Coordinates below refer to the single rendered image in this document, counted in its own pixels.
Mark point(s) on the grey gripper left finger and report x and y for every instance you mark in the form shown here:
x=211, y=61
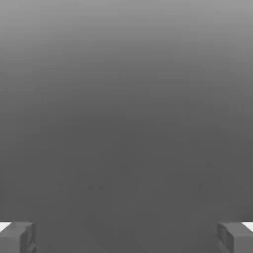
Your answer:
x=13, y=239

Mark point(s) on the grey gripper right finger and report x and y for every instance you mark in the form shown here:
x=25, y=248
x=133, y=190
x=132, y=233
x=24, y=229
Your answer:
x=239, y=239

